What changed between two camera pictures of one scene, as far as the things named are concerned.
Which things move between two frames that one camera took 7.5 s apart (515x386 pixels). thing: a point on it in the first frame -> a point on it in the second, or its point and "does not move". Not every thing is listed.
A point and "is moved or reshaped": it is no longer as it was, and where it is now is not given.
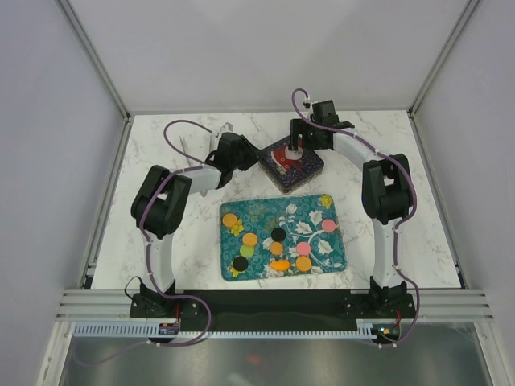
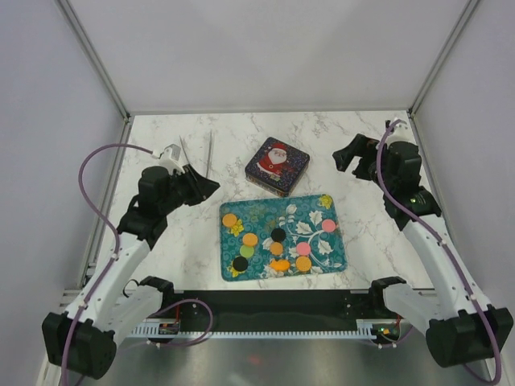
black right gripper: (298, 126) -> (360, 145)
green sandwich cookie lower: (246, 251) does not move
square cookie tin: (288, 174) is moved or reshaped
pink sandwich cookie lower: (303, 248) does not move
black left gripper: (253, 154) -> (201, 190)
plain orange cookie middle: (276, 248) does not move
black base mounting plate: (271, 310) does not move
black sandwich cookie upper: (278, 235) does not move
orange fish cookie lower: (281, 264) does not move
